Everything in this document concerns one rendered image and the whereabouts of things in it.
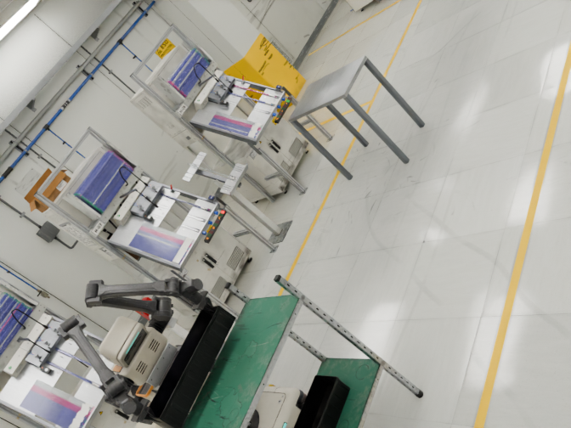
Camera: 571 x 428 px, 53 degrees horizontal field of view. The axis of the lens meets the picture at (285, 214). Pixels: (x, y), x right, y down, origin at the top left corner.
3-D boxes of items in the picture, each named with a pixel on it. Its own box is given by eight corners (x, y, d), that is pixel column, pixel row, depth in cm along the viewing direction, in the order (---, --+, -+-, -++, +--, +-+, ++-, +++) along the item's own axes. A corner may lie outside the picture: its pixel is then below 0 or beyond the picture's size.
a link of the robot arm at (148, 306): (81, 290, 280) (78, 309, 275) (88, 278, 271) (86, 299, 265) (168, 303, 301) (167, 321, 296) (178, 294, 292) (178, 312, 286)
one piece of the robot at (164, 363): (170, 406, 299) (138, 386, 290) (195, 358, 313) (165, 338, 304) (185, 408, 287) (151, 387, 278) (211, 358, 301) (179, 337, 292)
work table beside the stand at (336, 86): (408, 163, 462) (344, 93, 430) (348, 180, 517) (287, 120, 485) (425, 123, 483) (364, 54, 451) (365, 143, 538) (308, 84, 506)
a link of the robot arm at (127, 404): (121, 376, 249) (104, 389, 246) (127, 383, 239) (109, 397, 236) (136, 397, 252) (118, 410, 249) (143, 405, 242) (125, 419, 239)
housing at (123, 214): (154, 187, 526) (149, 177, 515) (125, 229, 503) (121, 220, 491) (146, 184, 529) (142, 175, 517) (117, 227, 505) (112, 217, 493)
